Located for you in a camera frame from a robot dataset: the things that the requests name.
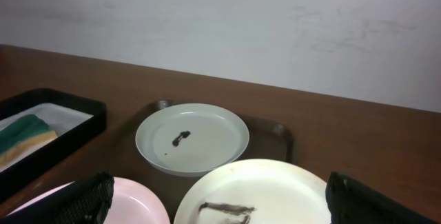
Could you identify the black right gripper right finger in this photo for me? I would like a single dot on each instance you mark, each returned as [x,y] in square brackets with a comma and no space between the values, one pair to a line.
[351,202]

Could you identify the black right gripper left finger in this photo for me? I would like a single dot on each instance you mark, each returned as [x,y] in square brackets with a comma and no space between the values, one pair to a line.
[82,202]

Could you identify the green yellow sponge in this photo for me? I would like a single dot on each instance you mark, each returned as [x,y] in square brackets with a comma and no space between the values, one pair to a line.
[24,134]

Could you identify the cream white plate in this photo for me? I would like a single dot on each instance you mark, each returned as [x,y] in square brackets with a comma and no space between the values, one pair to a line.
[255,191]

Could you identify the pale green plate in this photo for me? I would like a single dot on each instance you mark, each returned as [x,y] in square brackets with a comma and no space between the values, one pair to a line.
[191,139]

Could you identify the small black sponge tray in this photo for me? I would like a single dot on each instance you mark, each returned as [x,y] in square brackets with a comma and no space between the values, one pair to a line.
[76,121]

